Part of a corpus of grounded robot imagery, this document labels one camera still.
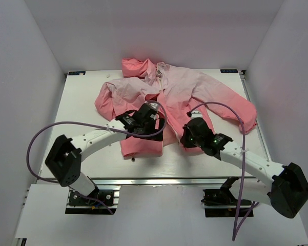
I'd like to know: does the pink hooded zip jacket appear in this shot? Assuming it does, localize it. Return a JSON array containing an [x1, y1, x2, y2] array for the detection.
[[95, 58, 257, 157]]

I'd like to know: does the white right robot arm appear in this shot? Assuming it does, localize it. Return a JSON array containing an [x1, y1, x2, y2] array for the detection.
[[180, 117, 308, 218]]

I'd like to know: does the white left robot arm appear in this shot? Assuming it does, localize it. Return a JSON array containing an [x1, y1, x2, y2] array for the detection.
[[45, 100, 167, 204]]

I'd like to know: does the blue label sticker right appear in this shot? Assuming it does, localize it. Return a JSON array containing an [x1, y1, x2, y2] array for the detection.
[[220, 69, 238, 73]]

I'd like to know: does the blue label sticker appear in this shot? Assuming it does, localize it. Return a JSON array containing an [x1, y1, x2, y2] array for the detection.
[[220, 69, 238, 73], [68, 71, 86, 76]]

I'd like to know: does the blue label sticker left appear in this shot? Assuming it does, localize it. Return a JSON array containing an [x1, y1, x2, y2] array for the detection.
[[68, 71, 86, 76]]

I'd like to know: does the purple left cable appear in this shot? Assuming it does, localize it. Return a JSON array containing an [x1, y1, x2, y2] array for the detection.
[[27, 100, 167, 215]]

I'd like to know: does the purple cable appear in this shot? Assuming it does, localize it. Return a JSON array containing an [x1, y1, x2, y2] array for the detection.
[[187, 101, 259, 241], [27, 100, 167, 215]]

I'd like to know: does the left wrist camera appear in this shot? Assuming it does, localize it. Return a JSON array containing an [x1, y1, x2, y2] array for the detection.
[[146, 102, 160, 112]]

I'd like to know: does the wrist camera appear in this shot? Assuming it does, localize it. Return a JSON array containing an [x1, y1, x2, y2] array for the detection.
[[146, 102, 160, 112], [187, 110, 203, 119]]

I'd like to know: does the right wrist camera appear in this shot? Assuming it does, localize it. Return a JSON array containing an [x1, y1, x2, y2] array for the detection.
[[187, 110, 203, 119]]

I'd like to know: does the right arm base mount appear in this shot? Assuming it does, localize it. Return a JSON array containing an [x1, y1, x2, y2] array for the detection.
[[201, 177, 240, 218]]

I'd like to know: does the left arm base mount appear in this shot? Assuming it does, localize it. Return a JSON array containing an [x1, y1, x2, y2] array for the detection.
[[65, 186, 120, 215]]

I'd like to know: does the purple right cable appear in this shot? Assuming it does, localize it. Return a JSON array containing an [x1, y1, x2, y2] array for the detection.
[[187, 101, 259, 241]]

